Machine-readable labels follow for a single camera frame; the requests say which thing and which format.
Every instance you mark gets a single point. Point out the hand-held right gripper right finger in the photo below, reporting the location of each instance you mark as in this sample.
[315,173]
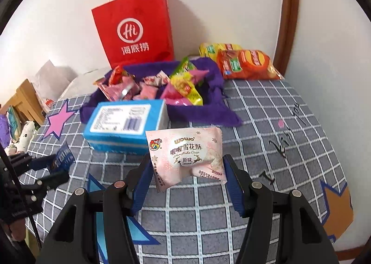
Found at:
[234,188]

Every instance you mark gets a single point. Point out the orange chip bag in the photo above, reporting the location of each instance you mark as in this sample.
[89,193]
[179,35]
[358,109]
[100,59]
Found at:
[249,64]

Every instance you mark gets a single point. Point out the colourful iridescent pouch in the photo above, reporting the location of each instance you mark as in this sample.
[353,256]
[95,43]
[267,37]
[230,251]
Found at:
[13,122]

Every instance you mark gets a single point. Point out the red paper shopping bag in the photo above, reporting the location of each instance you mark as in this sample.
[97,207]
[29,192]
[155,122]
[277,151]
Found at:
[130,20]

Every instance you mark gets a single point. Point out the small blue snack packet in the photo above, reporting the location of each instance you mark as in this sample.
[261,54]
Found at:
[63,157]

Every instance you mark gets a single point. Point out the grey checked tablecloth with stars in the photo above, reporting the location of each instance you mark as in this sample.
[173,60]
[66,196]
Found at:
[260,136]

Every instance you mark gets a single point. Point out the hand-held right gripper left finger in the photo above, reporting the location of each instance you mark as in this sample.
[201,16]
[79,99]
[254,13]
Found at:
[142,185]

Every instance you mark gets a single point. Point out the green snack packet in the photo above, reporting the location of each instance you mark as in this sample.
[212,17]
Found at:
[181,67]

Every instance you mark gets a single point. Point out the small red snack packet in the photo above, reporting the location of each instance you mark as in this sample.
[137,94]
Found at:
[118,74]

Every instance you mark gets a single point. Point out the purple cloth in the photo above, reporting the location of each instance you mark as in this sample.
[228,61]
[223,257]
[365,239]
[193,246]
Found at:
[2,133]

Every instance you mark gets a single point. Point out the white paper shopping bag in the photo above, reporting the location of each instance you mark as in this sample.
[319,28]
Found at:
[53,78]

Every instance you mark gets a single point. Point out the yellow chip bag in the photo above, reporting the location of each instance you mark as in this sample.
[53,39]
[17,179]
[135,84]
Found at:
[211,49]

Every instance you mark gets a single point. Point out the brown wooden door frame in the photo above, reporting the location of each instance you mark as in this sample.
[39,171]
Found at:
[289,6]

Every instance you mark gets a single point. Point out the white floral plush toy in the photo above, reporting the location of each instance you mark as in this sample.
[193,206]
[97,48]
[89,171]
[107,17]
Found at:
[26,133]

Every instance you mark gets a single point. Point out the purple towel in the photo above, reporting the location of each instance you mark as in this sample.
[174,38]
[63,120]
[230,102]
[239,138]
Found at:
[208,113]

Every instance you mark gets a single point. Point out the cardboard box with fruit print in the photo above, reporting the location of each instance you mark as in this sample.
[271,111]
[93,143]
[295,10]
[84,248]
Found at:
[78,84]

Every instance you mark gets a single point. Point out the magenta pink snack packet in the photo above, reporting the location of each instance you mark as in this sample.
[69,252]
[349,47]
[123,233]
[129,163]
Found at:
[174,99]

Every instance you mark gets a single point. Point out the person's left hand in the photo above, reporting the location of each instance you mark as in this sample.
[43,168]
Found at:
[17,227]

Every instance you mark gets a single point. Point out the blue tissue box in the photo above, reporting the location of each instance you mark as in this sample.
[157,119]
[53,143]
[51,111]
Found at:
[116,119]

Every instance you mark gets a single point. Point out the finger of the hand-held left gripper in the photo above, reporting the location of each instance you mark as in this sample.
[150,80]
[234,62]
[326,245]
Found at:
[40,162]
[53,180]

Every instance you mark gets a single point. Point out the yellow pink snack packet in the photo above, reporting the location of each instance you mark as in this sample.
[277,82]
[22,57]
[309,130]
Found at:
[185,87]

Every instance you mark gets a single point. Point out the pale pink snack packet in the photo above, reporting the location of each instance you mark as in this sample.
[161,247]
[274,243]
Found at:
[185,154]
[155,79]

